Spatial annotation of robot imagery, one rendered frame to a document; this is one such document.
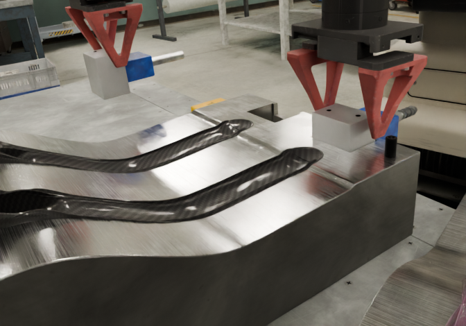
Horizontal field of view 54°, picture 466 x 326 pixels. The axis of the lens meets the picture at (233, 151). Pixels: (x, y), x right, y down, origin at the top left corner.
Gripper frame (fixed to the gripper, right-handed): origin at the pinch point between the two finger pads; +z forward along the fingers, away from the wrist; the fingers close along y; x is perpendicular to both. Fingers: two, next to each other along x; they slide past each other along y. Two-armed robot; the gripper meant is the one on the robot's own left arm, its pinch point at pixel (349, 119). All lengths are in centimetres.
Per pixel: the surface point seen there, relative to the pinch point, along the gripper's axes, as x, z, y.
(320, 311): -12.2, 10.9, 8.4
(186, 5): 260, 52, -512
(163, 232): -22.3, 1.3, 3.5
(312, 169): -7.3, 2.0, 2.4
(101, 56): -14.7, -5.0, -27.0
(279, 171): -8.9, 2.7, -0.2
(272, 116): 1.0, 3.4, -13.5
